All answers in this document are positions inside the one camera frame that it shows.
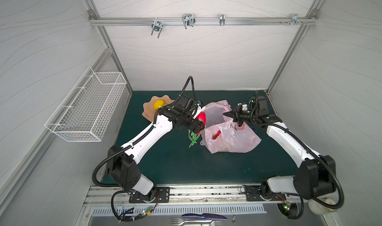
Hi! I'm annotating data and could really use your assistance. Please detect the silver fork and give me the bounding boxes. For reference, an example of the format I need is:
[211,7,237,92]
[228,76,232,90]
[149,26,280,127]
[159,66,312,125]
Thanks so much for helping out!
[170,218,222,226]

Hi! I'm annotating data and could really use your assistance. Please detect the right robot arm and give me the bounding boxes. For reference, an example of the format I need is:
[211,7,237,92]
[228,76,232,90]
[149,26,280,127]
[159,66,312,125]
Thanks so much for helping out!
[224,103,345,210]

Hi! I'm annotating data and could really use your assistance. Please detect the pink wavy fruit plate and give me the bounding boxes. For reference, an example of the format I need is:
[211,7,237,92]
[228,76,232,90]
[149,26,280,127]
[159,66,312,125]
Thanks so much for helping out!
[142,95,173,122]

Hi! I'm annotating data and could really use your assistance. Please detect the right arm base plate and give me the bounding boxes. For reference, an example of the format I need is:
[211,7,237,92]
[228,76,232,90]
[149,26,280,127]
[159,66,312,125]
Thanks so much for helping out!
[240,185,286,202]

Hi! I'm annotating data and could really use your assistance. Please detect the aluminium cross rail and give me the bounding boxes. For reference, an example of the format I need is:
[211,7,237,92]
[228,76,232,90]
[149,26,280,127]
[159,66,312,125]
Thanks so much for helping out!
[90,16,319,26]

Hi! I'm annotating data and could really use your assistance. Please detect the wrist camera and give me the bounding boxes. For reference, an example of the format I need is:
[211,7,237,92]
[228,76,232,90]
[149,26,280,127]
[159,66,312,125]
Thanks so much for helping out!
[174,94,201,116]
[248,96,269,117]

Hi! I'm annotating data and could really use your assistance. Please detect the pink dragon fruit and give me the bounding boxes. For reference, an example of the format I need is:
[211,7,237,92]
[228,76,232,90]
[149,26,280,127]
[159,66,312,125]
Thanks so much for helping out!
[188,112,207,147]

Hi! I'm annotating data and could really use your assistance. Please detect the white wire basket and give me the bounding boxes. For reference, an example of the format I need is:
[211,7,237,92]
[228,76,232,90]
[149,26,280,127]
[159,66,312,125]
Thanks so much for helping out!
[44,67,126,142]

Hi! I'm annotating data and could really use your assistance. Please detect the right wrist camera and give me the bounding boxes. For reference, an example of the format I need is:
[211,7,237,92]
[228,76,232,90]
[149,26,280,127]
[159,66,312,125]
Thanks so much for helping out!
[248,96,269,117]

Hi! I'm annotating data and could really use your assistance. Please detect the pink printed plastic bag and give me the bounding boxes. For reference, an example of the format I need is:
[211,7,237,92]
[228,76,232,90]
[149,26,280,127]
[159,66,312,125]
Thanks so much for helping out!
[200,100,261,154]

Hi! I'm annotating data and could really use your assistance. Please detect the white cylindrical bottle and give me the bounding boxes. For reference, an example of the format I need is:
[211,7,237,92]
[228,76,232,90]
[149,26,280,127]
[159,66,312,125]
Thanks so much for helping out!
[308,199,338,216]

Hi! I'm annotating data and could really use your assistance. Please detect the dark blue knife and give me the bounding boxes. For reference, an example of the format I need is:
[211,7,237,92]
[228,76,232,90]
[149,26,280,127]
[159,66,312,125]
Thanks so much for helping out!
[182,213,227,221]

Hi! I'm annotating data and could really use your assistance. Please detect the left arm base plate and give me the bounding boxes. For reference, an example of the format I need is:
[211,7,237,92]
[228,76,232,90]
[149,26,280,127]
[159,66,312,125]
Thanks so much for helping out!
[129,186,170,203]

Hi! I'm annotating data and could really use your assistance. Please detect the yellow lemon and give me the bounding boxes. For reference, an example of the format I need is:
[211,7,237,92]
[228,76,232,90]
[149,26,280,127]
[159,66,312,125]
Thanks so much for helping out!
[153,99,166,110]

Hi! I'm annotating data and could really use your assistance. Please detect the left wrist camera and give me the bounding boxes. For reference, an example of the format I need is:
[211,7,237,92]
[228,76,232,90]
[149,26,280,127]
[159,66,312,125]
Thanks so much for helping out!
[174,94,201,116]

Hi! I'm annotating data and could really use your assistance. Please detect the metal hook clamp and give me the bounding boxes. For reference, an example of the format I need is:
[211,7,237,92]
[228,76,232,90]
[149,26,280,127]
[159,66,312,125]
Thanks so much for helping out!
[219,14,225,26]
[151,20,163,38]
[280,14,307,26]
[182,13,196,29]

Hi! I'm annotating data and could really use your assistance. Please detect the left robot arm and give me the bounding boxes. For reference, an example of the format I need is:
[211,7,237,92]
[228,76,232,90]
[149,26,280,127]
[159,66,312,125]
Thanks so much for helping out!
[92,105,205,202]

